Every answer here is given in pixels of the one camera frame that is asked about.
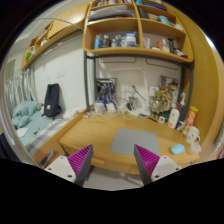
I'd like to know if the bed with plaid sheet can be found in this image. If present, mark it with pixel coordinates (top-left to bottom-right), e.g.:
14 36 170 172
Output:
16 108 79 155

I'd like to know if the black backpack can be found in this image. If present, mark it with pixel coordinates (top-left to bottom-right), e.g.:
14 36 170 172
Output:
44 83 62 117

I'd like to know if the white mug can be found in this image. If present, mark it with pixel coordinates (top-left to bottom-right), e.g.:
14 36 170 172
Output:
186 126 200 144

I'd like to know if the white plastic container on shelf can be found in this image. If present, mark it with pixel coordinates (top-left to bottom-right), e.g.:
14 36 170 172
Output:
126 33 137 47

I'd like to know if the clear plastic cup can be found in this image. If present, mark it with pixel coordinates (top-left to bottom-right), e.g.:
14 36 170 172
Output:
190 142 201 154

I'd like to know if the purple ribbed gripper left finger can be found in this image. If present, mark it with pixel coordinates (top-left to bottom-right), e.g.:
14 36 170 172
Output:
45 145 93 186

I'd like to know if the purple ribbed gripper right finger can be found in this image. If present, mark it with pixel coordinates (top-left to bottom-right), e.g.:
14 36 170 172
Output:
134 145 180 185

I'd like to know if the light blue computer mouse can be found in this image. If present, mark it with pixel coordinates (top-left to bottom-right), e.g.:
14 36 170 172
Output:
171 144 185 155

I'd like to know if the blue bottle on shelf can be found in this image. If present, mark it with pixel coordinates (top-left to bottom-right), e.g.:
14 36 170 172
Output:
94 35 102 50

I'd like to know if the wooden desk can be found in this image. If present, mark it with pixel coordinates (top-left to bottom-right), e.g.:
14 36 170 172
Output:
33 114 200 174

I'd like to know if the red yellow snack canister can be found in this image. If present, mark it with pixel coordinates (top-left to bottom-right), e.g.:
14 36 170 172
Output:
182 106 199 136

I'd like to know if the long wooden wall shelf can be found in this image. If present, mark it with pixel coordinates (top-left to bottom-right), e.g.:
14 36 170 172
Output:
21 3 90 70

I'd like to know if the grey mouse pad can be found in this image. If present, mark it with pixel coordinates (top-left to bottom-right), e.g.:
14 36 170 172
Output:
110 129 160 156

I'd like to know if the teal blanket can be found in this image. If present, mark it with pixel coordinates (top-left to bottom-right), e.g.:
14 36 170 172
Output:
12 101 39 128

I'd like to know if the blue poster card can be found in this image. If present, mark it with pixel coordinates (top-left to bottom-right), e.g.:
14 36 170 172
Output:
96 78 116 104

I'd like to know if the wooden wall shelf unit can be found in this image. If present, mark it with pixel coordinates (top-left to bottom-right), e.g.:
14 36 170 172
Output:
83 0 194 63

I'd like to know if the white lotion bottle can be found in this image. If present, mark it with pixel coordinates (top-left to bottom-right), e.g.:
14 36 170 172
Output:
168 108 180 129

